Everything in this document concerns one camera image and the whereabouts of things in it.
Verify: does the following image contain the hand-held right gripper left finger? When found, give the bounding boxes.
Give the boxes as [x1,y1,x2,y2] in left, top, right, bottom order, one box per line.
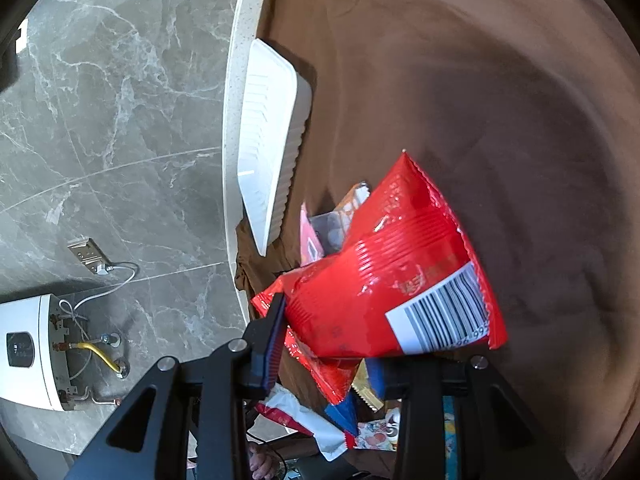
[65,294,289,480]

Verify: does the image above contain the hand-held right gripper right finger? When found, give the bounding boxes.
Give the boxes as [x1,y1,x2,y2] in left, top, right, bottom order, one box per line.
[366,355,576,480]

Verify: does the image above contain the gold snack packet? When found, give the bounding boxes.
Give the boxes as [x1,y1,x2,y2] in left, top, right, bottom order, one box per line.
[351,360,386,412]

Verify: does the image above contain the blue roll cake packet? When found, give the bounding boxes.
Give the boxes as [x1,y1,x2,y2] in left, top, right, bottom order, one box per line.
[324,390,361,438]

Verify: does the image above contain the light blue cartoon snack packet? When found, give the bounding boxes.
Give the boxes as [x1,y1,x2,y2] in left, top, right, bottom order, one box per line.
[442,395,460,480]

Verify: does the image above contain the pink snack packet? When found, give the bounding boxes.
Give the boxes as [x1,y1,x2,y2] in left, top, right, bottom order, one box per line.
[299,203,326,267]

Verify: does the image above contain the large red snack bag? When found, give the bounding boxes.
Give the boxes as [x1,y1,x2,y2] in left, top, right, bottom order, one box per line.
[250,150,508,361]

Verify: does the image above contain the white ribbed tray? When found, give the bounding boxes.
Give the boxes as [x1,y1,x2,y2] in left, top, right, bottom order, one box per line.
[236,38,315,257]

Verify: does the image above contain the person's left hand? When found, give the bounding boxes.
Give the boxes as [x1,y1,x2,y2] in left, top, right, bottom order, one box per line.
[248,447,283,480]

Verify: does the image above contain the small red snack packet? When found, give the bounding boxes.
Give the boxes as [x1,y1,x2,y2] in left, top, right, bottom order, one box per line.
[284,329,362,406]

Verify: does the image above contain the floral candy packet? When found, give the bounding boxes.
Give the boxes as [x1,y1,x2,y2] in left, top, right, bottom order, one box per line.
[357,406,402,452]

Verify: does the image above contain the white and red snack packet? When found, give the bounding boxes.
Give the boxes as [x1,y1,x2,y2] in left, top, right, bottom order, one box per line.
[256,390,358,462]

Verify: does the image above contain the white water heater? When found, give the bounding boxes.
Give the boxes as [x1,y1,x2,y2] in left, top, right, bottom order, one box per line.
[0,294,93,412]

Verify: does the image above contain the brown tablecloth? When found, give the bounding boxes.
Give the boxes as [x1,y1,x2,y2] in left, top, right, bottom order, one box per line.
[234,0,640,480]

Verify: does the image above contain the white power cable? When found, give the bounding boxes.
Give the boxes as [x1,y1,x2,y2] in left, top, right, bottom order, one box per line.
[59,261,140,327]

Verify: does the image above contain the yellow hose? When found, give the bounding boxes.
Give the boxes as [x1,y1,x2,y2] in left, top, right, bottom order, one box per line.
[72,340,127,377]

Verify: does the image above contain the metal wall socket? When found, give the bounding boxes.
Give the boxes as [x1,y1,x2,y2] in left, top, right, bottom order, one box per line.
[67,237,112,275]

